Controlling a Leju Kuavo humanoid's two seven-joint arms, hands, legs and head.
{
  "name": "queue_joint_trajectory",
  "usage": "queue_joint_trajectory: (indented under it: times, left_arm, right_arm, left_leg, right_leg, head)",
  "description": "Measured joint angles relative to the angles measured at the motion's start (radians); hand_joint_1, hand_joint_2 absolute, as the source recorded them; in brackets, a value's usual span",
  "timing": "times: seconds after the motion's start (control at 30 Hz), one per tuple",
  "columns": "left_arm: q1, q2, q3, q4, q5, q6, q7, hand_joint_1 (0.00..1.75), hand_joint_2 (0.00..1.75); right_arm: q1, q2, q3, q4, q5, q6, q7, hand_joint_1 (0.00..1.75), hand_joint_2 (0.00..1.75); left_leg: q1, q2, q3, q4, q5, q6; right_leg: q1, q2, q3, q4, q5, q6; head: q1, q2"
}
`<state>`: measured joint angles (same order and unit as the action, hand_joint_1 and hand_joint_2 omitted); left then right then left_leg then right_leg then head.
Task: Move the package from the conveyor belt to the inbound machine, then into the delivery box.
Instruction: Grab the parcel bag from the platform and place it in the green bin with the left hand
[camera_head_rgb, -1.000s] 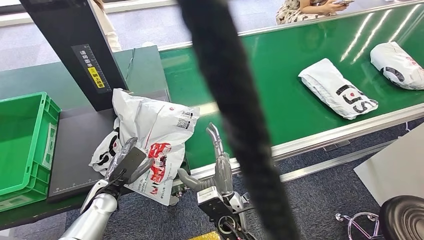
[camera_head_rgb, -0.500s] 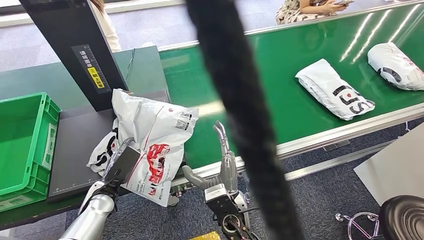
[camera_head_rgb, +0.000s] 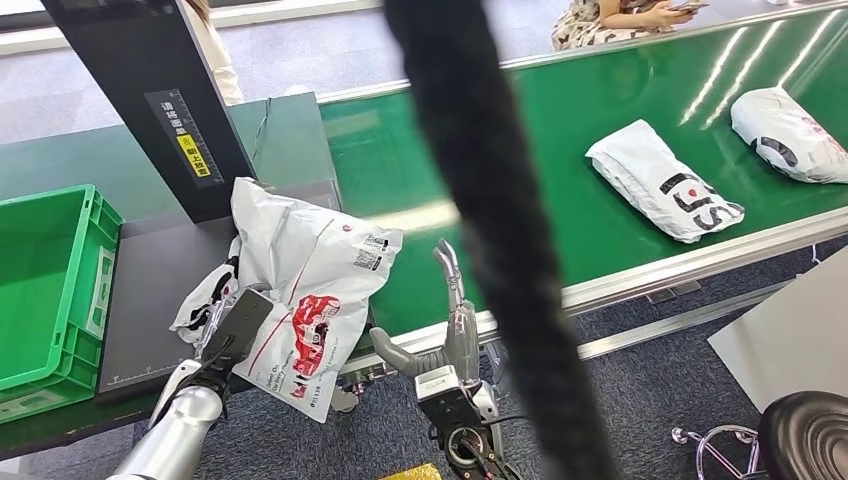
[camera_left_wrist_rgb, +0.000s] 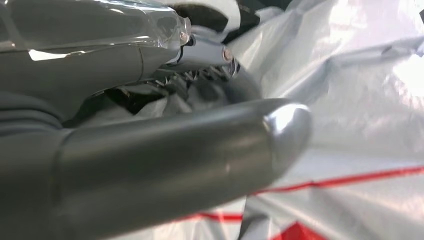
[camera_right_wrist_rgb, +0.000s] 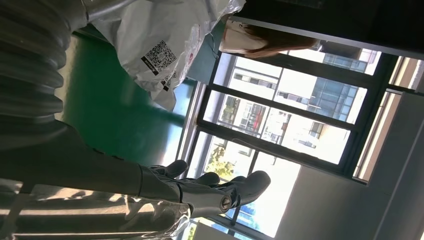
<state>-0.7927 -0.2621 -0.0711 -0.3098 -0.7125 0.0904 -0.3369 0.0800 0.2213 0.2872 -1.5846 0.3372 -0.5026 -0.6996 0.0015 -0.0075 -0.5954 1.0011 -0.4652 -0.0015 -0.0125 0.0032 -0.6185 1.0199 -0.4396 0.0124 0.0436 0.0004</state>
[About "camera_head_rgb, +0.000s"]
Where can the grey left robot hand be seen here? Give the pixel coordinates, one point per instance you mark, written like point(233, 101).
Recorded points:
point(245, 324)

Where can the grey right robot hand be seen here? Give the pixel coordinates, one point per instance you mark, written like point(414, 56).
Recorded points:
point(464, 344)

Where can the white mailer bag red print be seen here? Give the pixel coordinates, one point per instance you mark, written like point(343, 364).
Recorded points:
point(311, 265)

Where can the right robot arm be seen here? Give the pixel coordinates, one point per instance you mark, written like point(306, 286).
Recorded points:
point(467, 454)

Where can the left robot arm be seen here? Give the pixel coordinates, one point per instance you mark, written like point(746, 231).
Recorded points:
point(179, 424)

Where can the dark inbound machine platform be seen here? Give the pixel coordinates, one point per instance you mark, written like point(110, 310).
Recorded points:
point(159, 285)

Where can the person behind machine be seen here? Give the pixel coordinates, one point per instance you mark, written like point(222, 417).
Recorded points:
point(222, 60)

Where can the green conveyor belt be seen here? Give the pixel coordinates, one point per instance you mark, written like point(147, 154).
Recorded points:
point(596, 93)

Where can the black inbound machine column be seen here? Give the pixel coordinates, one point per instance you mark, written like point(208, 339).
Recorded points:
point(139, 60)

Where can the yellow foil object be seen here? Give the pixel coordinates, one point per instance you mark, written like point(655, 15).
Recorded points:
point(414, 473)

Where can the green plastic crate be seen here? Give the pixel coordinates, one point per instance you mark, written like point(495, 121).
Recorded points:
point(40, 285)

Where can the dark green table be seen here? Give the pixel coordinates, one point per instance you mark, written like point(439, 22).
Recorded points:
point(79, 166)

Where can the white mailer bag black letters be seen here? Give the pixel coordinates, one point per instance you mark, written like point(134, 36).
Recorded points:
point(649, 172)

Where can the chrome stool base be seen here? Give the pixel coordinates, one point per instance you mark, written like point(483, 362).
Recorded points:
point(719, 450)

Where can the white board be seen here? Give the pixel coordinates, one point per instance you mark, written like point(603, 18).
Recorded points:
point(788, 331)

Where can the person with phone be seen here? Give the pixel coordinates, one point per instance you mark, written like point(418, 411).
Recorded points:
point(596, 20)

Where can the smartphone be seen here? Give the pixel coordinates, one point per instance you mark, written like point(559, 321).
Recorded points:
point(689, 6)

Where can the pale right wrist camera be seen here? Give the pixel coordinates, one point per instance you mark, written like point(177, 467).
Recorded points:
point(437, 382)

